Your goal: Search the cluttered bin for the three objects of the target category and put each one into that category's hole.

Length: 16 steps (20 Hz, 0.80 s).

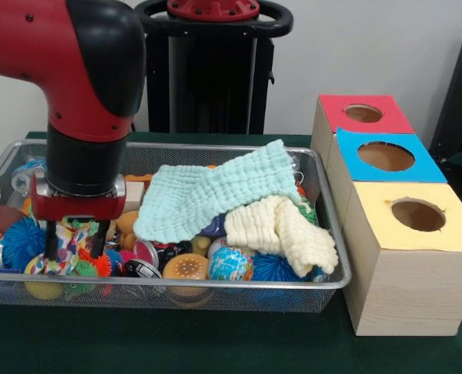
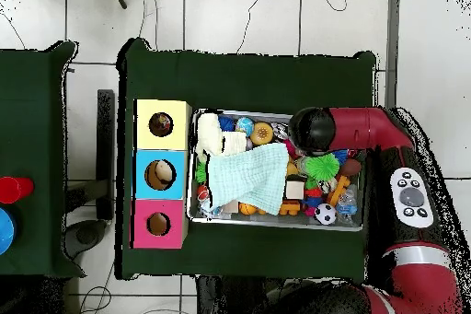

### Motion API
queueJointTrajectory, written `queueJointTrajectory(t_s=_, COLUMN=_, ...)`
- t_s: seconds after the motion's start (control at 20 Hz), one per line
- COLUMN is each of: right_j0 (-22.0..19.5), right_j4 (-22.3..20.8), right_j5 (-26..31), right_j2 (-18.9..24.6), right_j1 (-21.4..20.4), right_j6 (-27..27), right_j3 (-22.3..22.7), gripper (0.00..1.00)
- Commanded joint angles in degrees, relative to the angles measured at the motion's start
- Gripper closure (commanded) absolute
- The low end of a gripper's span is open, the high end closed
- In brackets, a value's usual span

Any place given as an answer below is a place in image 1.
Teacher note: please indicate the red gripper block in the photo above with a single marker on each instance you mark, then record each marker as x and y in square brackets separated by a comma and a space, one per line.
[78, 206]

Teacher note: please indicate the mint green waffle cloth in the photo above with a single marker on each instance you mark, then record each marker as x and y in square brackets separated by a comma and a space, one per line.
[215, 187]

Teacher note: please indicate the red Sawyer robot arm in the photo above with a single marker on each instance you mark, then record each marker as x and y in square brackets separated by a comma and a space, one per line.
[59, 58]

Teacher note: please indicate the shallow clear mesh bin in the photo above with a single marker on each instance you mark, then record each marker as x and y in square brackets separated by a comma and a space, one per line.
[332, 218]

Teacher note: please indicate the wooden box with three holes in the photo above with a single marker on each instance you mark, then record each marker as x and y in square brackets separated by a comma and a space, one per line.
[410, 288]

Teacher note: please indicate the blue spiky ball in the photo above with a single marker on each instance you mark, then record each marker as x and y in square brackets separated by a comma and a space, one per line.
[24, 241]

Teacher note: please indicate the plain wooden block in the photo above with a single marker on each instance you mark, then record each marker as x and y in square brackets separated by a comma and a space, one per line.
[135, 195]

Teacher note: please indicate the small brown football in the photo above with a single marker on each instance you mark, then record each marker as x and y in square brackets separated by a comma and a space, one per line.
[1, 218]

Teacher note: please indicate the burger squeeze toy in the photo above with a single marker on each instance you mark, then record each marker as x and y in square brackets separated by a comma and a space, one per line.
[185, 267]

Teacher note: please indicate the globe print ball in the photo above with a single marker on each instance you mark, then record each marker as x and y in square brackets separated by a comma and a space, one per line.
[230, 264]

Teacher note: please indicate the cream waffle cloth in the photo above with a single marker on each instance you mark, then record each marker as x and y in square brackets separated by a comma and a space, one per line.
[277, 230]

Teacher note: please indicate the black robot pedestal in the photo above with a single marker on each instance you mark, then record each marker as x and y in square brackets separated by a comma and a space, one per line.
[215, 78]

